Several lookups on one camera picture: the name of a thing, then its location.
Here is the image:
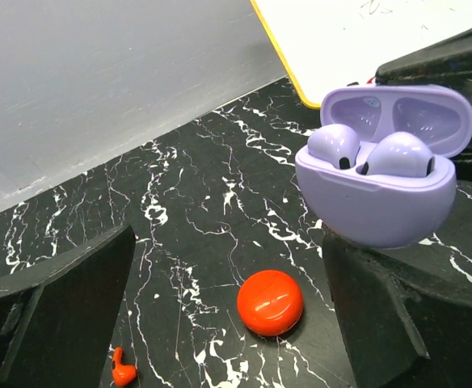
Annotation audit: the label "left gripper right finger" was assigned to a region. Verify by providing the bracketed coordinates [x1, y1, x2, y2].
[322, 179, 472, 388]

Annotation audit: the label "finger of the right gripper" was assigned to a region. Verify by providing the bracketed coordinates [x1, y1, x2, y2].
[375, 28, 472, 182]

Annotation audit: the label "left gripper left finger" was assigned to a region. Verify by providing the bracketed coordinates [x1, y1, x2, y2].
[0, 225, 135, 387]

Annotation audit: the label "purple earbud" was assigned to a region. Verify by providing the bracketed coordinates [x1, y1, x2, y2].
[307, 124, 360, 170]
[360, 132, 435, 178]

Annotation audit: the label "purple earbud charging case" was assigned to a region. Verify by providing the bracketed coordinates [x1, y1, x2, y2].
[295, 85, 472, 248]

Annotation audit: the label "red round disc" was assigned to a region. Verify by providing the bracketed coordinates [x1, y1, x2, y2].
[237, 269, 304, 336]

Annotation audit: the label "orange earbud near left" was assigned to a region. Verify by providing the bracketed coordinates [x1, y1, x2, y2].
[112, 347, 137, 387]

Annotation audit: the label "white board with frame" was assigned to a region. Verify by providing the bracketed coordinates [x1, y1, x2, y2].
[252, 0, 472, 109]

